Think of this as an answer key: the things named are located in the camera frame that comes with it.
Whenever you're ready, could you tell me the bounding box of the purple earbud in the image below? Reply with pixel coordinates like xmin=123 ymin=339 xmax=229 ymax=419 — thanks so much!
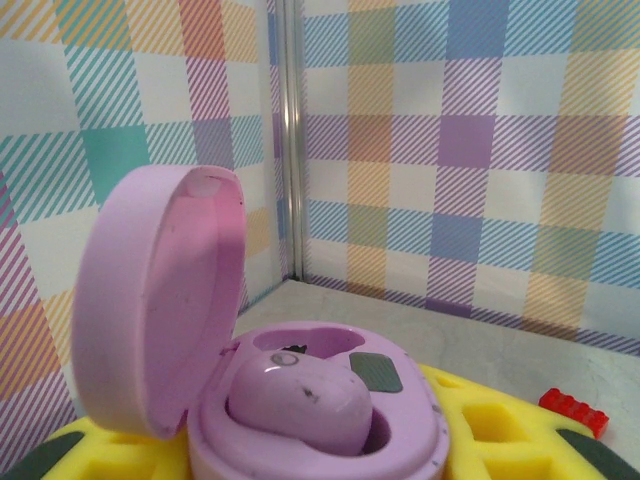
xmin=227 ymin=349 xmax=374 ymax=459

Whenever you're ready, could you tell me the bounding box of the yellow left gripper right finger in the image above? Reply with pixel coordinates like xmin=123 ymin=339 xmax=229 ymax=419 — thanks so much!
xmin=417 ymin=363 xmax=640 ymax=480

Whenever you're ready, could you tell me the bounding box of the purple earbud case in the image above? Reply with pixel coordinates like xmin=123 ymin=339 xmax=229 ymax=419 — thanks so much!
xmin=69 ymin=164 xmax=449 ymax=480

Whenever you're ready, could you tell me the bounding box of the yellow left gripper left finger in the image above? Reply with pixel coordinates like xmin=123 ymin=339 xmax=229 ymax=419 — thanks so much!
xmin=0 ymin=417 xmax=201 ymax=480

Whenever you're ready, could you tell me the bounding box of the aluminium frame post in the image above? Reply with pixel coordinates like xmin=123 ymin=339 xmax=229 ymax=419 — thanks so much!
xmin=272 ymin=0 xmax=312 ymax=282

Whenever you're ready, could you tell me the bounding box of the long red toy brick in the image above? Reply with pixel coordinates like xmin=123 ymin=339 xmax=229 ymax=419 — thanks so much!
xmin=538 ymin=387 xmax=610 ymax=440

